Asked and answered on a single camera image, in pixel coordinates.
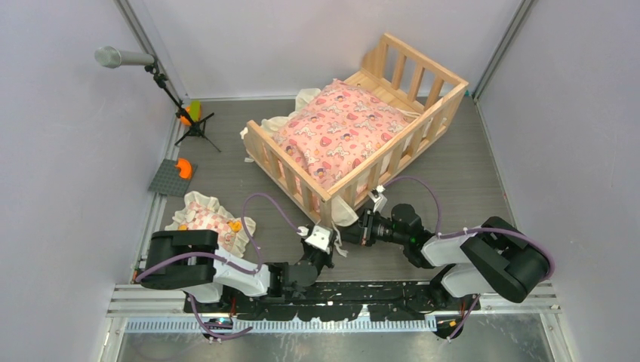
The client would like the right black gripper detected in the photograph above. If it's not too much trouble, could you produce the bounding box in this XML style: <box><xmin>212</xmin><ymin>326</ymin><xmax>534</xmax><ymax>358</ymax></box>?
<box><xmin>336</xmin><ymin>207</ymin><xmax>408</xmax><ymax>247</ymax></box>

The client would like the pink printed cushion with ties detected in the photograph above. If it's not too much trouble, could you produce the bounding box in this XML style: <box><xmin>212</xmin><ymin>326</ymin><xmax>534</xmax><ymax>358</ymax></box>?
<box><xmin>238</xmin><ymin>78</ymin><xmax>421</xmax><ymax>258</ymax></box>

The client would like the wooden slatted pet bed frame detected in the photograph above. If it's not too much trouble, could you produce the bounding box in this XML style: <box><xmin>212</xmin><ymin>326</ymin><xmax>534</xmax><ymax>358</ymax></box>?
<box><xmin>243</xmin><ymin>34</ymin><xmax>468</xmax><ymax>227</ymax></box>

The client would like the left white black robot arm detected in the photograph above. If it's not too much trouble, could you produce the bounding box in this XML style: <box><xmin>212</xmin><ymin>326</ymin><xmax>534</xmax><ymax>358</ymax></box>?
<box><xmin>135</xmin><ymin>225</ymin><xmax>336</xmax><ymax>312</ymax></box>

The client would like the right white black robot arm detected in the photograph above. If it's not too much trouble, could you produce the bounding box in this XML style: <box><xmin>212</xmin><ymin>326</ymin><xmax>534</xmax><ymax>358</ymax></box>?
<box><xmin>340</xmin><ymin>204</ymin><xmax>554</xmax><ymax>310</ymax></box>

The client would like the small checkered ruffled pillow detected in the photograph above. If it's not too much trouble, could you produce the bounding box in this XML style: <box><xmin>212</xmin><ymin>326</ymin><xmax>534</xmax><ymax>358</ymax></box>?
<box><xmin>164</xmin><ymin>191</ymin><xmax>256</xmax><ymax>258</ymax></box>

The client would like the orange curved toy piece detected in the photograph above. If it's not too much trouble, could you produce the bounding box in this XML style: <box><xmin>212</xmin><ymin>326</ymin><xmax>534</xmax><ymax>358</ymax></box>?
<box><xmin>175</xmin><ymin>158</ymin><xmax>194</xmax><ymax>179</ymax></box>

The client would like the grey building plate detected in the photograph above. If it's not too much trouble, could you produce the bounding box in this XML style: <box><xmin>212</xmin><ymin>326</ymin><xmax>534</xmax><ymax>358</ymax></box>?
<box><xmin>148</xmin><ymin>158</ymin><xmax>198</xmax><ymax>197</ymax></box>

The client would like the orange green toy ball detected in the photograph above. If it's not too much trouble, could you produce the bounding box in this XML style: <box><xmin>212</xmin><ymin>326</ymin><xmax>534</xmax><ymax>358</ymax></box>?
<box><xmin>180</xmin><ymin>100</ymin><xmax>202</xmax><ymax>127</ymax></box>

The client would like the silver microphone on tripod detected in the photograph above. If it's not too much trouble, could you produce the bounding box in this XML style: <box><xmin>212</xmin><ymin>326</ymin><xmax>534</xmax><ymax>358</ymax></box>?
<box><xmin>94</xmin><ymin>46</ymin><xmax>221</xmax><ymax>152</ymax></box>

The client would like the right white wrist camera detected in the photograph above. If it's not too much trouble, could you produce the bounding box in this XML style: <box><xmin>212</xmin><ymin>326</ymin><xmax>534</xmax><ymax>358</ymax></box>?
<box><xmin>368</xmin><ymin>185</ymin><xmax>388</xmax><ymax>213</ymax></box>

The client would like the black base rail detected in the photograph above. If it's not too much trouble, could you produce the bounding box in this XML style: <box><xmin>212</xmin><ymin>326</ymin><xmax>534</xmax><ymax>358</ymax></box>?
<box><xmin>208</xmin><ymin>281</ymin><xmax>475</xmax><ymax>322</ymax></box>

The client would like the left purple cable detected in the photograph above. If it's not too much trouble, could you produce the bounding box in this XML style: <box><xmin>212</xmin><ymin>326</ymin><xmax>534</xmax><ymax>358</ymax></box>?
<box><xmin>134</xmin><ymin>192</ymin><xmax>306</xmax><ymax>342</ymax></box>

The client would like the purple cable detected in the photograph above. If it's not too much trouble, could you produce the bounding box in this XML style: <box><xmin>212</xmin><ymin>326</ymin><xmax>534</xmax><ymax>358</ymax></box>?
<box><xmin>134</xmin><ymin>192</ymin><xmax>306</xmax><ymax>342</ymax></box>
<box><xmin>382</xmin><ymin>174</ymin><xmax>557</xmax><ymax>343</ymax></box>

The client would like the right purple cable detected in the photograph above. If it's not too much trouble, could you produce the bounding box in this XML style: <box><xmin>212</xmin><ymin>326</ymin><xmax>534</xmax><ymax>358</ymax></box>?
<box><xmin>382</xmin><ymin>174</ymin><xmax>557</xmax><ymax>343</ymax></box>

